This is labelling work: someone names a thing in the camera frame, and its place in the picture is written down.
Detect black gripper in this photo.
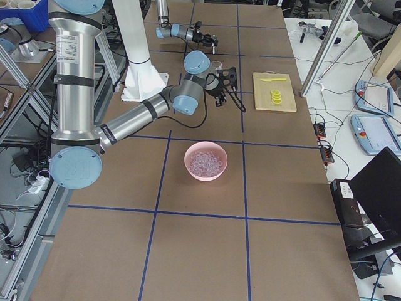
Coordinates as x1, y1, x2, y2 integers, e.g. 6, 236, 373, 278
210, 89, 227, 107
192, 31, 218, 47

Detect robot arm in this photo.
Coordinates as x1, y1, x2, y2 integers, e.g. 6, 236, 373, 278
155, 0, 219, 51
48, 1, 225, 189

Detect clear wine glass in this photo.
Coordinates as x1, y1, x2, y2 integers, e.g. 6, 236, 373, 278
211, 60, 222, 71

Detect clear ice cubes pile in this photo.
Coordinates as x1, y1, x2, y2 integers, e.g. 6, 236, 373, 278
189, 151, 224, 177

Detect bamboo cutting board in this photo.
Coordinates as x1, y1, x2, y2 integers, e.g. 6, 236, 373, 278
253, 72, 297, 113

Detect yellow plastic knife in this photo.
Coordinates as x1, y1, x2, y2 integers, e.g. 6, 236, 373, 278
259, 77, 287, 82

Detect pink bowl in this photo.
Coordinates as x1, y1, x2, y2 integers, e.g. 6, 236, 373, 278
184, 141, 228, 181

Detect orange black connector module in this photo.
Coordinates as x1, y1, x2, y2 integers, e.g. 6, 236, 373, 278
313, 123, 326, 140

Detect clear plastic bag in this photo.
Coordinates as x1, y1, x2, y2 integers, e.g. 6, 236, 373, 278
298, 21, 328, 43

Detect near teach pendant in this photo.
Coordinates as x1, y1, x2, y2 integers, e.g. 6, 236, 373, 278
350, 114, 400, 156

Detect teach pendant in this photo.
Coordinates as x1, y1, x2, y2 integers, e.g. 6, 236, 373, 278
355, 80, 394, 117
350, 114, 400, 156

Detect far teach pendant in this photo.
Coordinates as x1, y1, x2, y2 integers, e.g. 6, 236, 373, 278
355, 80, 394, 117

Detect black box device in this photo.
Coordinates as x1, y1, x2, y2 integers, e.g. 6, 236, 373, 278
330, 179, 364, 229

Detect grey office chair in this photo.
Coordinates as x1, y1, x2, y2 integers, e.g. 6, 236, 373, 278
353, 0, 400, 40

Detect blue storage bin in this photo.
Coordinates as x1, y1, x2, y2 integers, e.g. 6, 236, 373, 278
1, 1, 49, 32

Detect black monitor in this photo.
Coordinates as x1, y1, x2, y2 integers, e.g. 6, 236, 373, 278
348, 147, 400, 261

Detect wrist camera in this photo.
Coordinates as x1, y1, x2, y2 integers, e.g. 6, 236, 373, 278
194, 21, 202, 33
217, 66, 238, 91

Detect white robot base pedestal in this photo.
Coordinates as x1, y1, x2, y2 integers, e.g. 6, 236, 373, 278
112, 0, 166, 102

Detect metal rod with hose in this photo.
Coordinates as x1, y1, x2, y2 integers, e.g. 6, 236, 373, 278
315, 31, 362, 90

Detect aluminium frame post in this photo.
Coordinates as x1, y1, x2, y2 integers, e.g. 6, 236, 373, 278
300, 0, 355, 97

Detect aluminium frame rack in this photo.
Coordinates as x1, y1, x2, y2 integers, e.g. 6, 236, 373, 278
0, 31, 123, 301

